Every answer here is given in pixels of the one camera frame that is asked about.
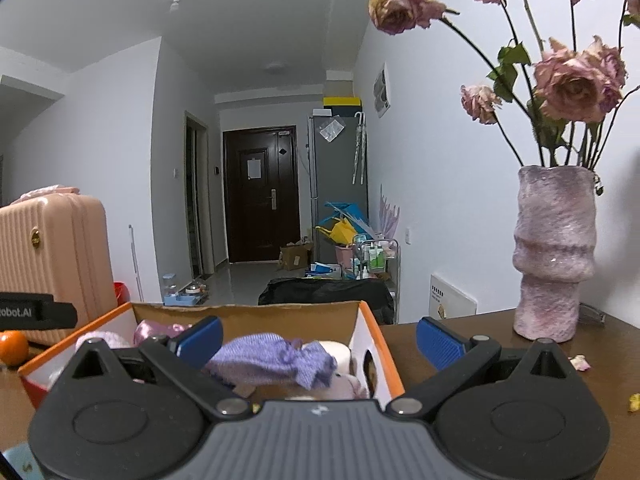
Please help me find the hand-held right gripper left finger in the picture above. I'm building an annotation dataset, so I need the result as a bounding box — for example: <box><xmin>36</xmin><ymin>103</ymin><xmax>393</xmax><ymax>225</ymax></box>
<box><xmin>71</xmin><ymin>316</ymin><xmax>253</xmax><ymax>418</ymax></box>

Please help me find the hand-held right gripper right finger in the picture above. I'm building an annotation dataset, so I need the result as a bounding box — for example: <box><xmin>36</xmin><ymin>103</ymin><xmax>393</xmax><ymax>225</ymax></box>
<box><xmin>385</xmin><ymin>316</ymin><xmax>574</xmax><ymax>418</ymax></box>

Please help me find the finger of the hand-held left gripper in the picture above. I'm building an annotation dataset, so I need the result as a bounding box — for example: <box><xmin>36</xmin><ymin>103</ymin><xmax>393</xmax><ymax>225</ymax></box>
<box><xmin>34</xmin><ymin>302</ymin><xmax>79</xmax><ymax>332</ymax></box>

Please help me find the purple satin scrunchie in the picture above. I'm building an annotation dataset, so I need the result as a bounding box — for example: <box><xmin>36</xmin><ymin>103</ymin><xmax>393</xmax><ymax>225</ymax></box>
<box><xmin>134</xmin><ymin>320</ymin><xmax>193</xmax><ymax>346</ymax></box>

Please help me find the orange-edged cardboard box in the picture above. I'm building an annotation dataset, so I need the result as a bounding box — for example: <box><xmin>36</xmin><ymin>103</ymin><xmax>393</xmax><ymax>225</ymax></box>
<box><xmin>18</xmin><ymin>301</ymin><xmax>405</xmax><ymax>413</ymax></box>

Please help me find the purple knitted cloth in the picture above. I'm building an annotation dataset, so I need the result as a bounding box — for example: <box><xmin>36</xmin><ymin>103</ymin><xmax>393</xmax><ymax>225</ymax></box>
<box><xmin>204</xmin><ymin>332</ymin><xmax>337</xmax><ymax>390</ymax></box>

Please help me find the white plush toy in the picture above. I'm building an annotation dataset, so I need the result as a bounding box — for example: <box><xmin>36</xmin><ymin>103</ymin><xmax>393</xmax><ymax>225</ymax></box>
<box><xmin>332</xmin><ymin>372</ymin><xmax>368</xmax><ymax>401</ymax></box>

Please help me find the orange fruit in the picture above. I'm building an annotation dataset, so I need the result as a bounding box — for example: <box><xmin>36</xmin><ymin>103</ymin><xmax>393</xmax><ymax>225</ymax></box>
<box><xmin>0</xmin><ymin>330</ymin><xmax>29</xmax><ymax>366</ymax></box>

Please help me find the blue pet water feeder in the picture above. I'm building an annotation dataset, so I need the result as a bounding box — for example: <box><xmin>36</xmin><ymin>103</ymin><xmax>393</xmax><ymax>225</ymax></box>
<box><xmin>162</xmin><ymin>273</ymin><xmax>208</xmax><ymax>307</ymax></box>

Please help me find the white flat carton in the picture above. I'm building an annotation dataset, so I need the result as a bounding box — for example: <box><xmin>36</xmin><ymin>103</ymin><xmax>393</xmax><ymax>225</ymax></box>
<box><xmin>430</xmin><ymin>273</ymin><xmax>478</xmax><ymax>321</ymax></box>

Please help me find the pink ribbed suitcase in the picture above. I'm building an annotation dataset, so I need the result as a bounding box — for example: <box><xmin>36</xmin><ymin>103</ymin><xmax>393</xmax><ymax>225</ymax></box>
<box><xmin>0</xmin><ymin>186</ymin><xmax>118</xmax><ymax>346</ymax></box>

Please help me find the brown floor cardboard box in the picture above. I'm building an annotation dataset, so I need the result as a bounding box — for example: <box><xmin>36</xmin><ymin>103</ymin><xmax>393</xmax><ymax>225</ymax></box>
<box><xmin>278</xmin><ymin>241</ymin><xmax>313</xmax><ymax>272</ymax></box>

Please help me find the black duffel bag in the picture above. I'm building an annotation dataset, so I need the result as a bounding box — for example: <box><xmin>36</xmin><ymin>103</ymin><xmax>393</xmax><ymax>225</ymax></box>
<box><xmin>258</xmin><ymin>277</ymin><xmax>396</xmax><ymax>326</ymax></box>

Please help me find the purple feather decoration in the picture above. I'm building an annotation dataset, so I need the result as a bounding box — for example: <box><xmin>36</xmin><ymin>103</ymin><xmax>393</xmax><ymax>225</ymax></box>
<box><xmin>378</xmin><ymin>184</ymin><xmax>401</xmax><ymax>241</ymax></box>

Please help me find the dark brown entrance door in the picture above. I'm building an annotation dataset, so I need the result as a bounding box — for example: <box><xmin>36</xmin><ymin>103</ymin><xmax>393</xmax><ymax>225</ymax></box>
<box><xmin>222</xmin><ymin>126</ymin><xmax>301</xmax><ymax>264</ymax></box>

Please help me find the yellow bag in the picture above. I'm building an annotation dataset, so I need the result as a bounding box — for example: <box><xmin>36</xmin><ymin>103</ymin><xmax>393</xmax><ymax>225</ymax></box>
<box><xmin>314</xmin><ymin>217</ymin><xmax>358</xmax><ymax>246</ymax></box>

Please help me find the pink textured vase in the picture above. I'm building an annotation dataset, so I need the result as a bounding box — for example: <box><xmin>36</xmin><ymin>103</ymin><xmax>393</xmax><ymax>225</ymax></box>
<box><xmin>512</xmin><ymin>165</ymin><xmax>598</xmax><ymax>343</ymax></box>

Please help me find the blue tissue pack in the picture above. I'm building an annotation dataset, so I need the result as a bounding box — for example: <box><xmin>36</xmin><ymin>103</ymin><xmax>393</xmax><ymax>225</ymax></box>
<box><xmin>7</xmin><ymin>442</ymin><xmax>46</xmax><ymax>478</ymax></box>

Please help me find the blue folded stool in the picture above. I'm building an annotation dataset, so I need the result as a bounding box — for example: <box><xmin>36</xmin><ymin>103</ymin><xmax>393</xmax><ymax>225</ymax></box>
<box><xmin>324</xmin><ymin>201</ymin><xmax>368</xmax><ymax>231</ymax></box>

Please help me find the grey refrigerator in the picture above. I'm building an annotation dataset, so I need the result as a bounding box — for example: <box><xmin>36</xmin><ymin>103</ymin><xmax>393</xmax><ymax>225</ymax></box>
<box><xmin>307</xmin><ymin>112</ymin><xmax>369</xmax><ymax>266</ymax></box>

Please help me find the hanging white umbrella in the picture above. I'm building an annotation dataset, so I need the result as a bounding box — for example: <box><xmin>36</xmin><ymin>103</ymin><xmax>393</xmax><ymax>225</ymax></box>
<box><xmin>351</xmin><ymin>112</ymin><xmax>367</xmax><ymax>186</ymax></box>

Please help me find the clear plastic packet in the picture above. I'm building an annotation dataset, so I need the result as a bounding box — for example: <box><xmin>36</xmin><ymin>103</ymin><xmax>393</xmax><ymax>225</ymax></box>
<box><xmin>318</xmin><ymin>119</ymin><xmax>346</xmax><ymax>145</ymax></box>

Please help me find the yellow and black box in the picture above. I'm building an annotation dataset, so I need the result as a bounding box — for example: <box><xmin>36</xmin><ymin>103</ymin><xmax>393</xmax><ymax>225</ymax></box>
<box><xmin>322</xmin><ymin>96</ymin><xmax>363</xmax><ymax>117</ymax></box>

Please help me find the white electrical panel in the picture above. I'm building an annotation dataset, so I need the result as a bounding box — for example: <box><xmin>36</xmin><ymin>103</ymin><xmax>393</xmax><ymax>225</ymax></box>
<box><xmin>374</xmin><ymin>63</ymin><xmax>391</xmax><ymax>118</ymax></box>

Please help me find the bunch of dried roses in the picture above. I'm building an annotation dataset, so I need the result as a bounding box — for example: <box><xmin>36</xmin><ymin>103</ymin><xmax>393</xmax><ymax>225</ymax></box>
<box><xmin>369</xmin><ymin>0</ymin><xmax>640</xmax><ymax>196</ymax></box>

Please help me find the wire cart with bottles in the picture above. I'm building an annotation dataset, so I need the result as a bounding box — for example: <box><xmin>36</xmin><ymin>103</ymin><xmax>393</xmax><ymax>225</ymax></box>
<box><xmin>351</xmin><ymin>234</ymin><xmax>401</xmax><ymax>323</ymax></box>

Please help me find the interior door frame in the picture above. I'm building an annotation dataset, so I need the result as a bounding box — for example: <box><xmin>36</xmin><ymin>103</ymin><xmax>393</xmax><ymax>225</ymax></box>
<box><xmin>184</xmin><ymin>111</ymin><xmax>210</xmax><ymax>281</ymax></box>

